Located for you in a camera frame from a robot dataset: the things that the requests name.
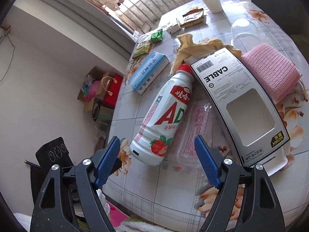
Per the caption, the small white box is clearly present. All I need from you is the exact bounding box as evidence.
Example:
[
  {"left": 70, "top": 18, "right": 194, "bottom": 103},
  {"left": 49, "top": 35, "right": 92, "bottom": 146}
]
[{"left": 166, "top": 18, "right": 181, "bottom": 35}]

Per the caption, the grey cable packaging box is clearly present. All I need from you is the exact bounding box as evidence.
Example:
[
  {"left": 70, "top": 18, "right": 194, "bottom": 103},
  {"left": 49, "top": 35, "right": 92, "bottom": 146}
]
[{"left": 191, "top": 48, "right": 290, "bottom": 175}]

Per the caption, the clear plastic dome lid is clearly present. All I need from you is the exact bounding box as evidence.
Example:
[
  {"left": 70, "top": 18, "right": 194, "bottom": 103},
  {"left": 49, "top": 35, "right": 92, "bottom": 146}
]
[{"left": 231, "top": 18, "right": 262, "bottom": 54}]

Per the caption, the blue white medicine box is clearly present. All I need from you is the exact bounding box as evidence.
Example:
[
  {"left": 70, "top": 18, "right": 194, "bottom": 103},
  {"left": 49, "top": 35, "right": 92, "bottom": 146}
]
[{"left": 128, "top": 51, "right": 170, "bottom": 95}]

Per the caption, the floral tablecloth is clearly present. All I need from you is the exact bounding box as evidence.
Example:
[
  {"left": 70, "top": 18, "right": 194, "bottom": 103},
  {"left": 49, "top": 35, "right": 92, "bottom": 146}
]
[{"left": 103, "top": 0, "right": 308, "bottom": 231}]

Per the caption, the pink knitted cloth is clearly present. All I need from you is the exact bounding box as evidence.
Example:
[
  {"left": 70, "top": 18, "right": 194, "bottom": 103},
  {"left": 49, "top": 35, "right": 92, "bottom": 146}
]
[{"left": 241, "top": 43, "right": 301, "bottom": 104}]

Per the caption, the brown torn cardboard packet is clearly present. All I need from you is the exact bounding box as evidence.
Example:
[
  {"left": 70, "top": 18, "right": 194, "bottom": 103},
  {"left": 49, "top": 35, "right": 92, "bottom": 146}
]
[{"left": 178, "top": 7, "right": 204, "bottom": 28}]

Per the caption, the green pale snack packet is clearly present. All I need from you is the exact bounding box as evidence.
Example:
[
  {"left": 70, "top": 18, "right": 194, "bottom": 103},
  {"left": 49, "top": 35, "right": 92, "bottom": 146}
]
[{"left": 132, "top": 40, "right": 152, "bottom": 59}]

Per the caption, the red paper gift bag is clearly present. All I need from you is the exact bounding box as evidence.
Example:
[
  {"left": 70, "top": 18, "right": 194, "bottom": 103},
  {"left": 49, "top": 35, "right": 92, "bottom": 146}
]
[{"left": 101, "top": 74, "right": 123, "bottom": 109}]

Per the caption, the grey side cabinet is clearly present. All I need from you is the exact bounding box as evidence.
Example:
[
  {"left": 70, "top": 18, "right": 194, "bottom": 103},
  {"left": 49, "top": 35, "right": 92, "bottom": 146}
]
[{"left": 240, "top": 0, "right": 308, "bottom": 35}]

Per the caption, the brown cardboard box with clothes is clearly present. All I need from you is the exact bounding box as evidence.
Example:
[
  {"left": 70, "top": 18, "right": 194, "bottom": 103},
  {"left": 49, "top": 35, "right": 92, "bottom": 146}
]
[{"left": 77, "top": 67, "right": 110, "bottom": 112}]

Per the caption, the pink floral floor mat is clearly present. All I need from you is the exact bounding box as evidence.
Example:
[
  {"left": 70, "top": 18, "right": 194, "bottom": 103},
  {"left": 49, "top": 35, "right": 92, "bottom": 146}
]
[{"left": 107, "top": 201, "right": 129, "bottom": 227}]

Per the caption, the yellow cloth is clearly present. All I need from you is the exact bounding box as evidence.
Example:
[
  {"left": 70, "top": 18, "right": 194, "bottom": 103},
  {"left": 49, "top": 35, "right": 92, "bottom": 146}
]
[{"left": 170, "top": 34, "right": 242, "bottom": 76}]

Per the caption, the small green snack packet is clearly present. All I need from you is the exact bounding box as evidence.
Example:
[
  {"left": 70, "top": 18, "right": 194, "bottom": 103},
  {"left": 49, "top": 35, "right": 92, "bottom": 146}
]
[{"left": 150, "top": 29, "right": 163, "bottom": 44}]

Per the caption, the white strawberry milk bottle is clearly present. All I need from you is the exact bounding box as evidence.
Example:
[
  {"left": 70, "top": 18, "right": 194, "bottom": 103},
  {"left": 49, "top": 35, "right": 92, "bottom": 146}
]
[{"left": 130, "top": 63, "right": 194, "bottom": 166}]

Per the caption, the clear plastic wrapper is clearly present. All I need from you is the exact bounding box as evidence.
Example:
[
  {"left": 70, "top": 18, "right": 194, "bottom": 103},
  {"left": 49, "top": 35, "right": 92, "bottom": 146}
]
[{"left": 167, "top": 100, "right": 215, "bottom": 164}]

